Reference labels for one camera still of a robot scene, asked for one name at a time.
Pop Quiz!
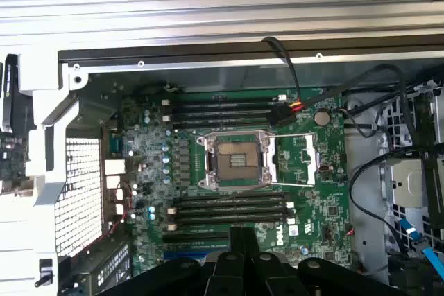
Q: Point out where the green motherboard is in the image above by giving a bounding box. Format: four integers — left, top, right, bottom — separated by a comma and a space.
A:
119, 89, 350, 276

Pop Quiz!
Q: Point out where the thin black cable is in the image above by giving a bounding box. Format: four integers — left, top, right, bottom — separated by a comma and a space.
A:
348, 146, 444, 259
301, 62, 422, 144

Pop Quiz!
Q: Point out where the power supply unit with label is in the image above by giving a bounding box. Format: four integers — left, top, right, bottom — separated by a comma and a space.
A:
58, 235, 135, 296

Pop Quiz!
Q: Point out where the black cable with power plug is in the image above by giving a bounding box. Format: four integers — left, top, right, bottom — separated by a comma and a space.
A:
259, 35, 306, 128

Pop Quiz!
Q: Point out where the thin red wire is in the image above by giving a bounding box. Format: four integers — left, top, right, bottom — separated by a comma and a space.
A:
83, 180, 135, 254

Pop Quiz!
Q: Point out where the blue expansion slot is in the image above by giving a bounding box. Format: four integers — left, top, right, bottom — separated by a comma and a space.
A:
164, 250, 232, 259

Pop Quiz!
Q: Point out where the black RAM slot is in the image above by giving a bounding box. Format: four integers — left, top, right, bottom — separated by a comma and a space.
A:
169, 118, 273, 130
161, 94, 288, 106
161, 110, 273, 123
175, 209, 289, 223
169, 102, 278, 114
176, 193, 289, 207
166, 201, 296, 216
166, 216, 296, 232

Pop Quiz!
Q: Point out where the silver coin battery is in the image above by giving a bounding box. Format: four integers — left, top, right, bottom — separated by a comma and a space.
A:
314, 108, 331, 126

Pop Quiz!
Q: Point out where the wire locking lever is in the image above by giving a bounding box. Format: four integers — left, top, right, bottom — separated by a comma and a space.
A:
266, 182, 315, 189
266, 132, 318, 139

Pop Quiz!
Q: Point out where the blue flat data wire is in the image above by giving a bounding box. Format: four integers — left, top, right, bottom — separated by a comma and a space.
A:
398, 218, 444, 270

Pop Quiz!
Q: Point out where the silver rear port block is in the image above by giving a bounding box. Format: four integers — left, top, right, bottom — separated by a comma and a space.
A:
103, 129, 128, 217

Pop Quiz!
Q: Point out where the grey metal disk bay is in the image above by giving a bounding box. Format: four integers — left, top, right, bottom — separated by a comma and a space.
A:
377, 82, 444, 265

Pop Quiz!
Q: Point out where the small black latch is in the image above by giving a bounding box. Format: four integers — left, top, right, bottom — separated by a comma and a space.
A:
33, 257, 55, 288

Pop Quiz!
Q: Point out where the CPU socket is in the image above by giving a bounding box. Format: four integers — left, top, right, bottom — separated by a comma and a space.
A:
196, 129, 278, 193

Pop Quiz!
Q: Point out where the open PC case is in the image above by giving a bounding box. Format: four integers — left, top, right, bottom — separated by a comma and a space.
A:
55, 34, 444, 296

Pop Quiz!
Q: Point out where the long black expansion slot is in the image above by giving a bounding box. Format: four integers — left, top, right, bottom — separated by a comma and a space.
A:
162, 232, 232, 243

